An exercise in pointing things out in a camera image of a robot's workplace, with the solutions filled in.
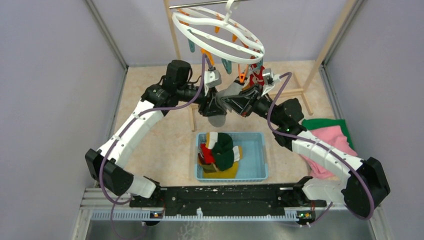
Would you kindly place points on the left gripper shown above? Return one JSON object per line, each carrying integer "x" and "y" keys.
{"x": 208, "y": 106}

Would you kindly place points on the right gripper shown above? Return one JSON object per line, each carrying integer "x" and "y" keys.
{"x": 241, "y": 104}

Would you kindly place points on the light grey sock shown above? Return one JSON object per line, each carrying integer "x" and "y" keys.
{"x": 233, "y": 89}

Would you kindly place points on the red striped sock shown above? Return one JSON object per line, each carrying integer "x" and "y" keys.
{"x": 256, "y": 75}

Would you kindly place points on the dark green sock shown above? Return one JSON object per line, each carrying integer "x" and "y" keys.
{"x": 222, "y": 140}
{"x": 225, "y": 158}

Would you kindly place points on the white round sock hanger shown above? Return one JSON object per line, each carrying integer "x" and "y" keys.
{"x": 210, "y": 25}

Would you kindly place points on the yellow sock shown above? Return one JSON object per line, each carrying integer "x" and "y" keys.
{"x": 226, "y": 174}

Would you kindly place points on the light blue plastic basket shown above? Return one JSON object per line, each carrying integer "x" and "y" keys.
{"x": 253, "y": 167}

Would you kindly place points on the olive striped sock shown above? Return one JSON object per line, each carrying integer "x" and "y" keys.
{"x": 207, "y": 167}

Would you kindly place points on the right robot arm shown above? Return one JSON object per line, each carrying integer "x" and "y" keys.
{"x": 362, "y": 184}

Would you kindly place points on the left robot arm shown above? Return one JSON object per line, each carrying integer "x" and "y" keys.
{"x": 174, "y": 91}

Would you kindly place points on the orange clothes peg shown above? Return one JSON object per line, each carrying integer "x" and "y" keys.
{"x": 243, "y": 72}

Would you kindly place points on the green cloth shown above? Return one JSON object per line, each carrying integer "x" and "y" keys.
{"x": 317, "y": 123}

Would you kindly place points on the pink cloth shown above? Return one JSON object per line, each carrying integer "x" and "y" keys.
{"x": 333, "y": 136}

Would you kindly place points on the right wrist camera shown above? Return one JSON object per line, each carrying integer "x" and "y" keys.
{"x": 269, "y": 78}

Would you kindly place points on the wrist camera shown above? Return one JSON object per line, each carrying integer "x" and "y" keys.
{"x": 212, "y": 78}
{"x": 269, "y": 78}

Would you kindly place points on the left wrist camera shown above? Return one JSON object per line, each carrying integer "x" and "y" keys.
{"x": 212, "y": 78}

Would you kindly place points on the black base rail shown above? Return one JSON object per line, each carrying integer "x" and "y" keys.
{"x": 251, "y": 200}

